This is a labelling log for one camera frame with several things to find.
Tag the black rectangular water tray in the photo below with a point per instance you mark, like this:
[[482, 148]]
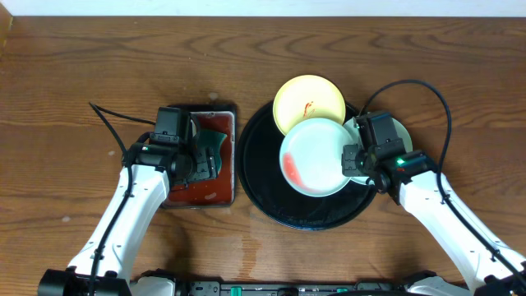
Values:
[[219, 192]]

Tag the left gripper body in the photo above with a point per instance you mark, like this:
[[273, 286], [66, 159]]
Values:
[[206, 165]]

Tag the light blue plate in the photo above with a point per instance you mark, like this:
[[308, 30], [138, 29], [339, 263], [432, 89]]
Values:
[[352, 129], [310, 157]]

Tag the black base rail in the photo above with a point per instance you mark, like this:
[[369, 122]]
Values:
[[287, 288]]

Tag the yellow plate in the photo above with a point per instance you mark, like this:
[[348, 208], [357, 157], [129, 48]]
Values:
[[305, 97]]

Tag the green scrubbing sponge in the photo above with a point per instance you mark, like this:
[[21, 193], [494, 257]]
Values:
[[214, 140]]

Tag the light blue plate upper right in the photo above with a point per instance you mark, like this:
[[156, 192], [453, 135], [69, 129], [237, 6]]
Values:
[[352, 129]]

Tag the black round serving tray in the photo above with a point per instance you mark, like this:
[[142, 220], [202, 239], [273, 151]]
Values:
[[257, 165]]

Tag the light blue plate front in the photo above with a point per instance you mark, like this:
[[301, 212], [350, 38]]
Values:
[[310, 157]]

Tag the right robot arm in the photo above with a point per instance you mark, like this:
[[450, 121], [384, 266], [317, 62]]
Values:
[[487, 264]]

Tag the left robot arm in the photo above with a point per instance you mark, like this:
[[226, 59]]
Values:
[[104, 265]]

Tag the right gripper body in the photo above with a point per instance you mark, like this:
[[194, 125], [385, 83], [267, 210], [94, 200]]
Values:
[[365, 162]]

